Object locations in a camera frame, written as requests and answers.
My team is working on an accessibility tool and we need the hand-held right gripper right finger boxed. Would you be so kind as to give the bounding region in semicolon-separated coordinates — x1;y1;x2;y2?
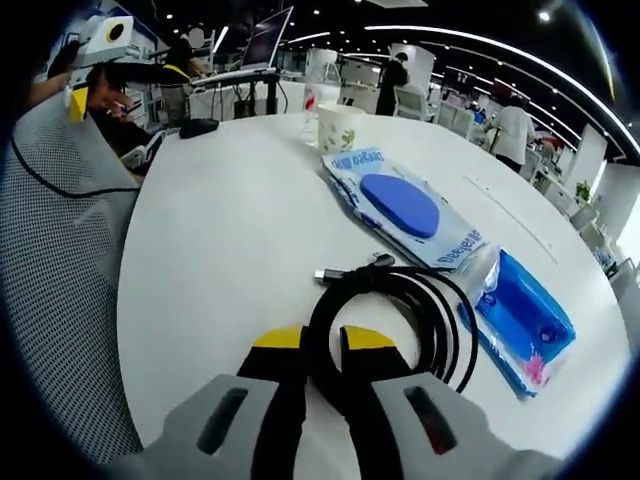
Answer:
338;323;496;480

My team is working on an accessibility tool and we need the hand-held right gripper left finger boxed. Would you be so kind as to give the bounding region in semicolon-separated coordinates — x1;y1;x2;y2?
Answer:
159;322;310;480

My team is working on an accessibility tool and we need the black computer mouse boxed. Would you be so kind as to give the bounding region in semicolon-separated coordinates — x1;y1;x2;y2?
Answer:
178;117;221;140

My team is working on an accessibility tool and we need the black cable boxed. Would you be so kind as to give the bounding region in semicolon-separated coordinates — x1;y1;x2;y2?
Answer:
302;252;481;431

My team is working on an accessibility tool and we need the blue tissue packet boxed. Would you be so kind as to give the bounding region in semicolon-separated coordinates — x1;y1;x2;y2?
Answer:
457;247;577;400

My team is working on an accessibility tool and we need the clear water bottle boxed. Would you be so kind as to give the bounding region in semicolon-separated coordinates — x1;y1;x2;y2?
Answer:
301;74;326;147

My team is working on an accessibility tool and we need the light blue wipes packet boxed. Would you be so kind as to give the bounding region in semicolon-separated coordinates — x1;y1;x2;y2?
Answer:
320;145;489;271

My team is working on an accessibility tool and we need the white paper cup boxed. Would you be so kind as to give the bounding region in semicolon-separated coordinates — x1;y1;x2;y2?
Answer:
316;103;366;154

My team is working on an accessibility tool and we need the person's left hand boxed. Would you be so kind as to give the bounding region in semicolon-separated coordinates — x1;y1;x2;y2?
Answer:
88;78;132;117

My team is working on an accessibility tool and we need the grey mesh chair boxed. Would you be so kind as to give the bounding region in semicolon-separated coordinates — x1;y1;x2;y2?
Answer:
0;92;166;466

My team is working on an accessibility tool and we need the table socket strip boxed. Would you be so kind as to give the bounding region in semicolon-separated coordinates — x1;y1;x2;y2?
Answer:
462;173;560;266

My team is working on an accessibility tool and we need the white office chair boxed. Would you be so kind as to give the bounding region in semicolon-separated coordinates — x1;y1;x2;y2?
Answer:
394;87;436;121

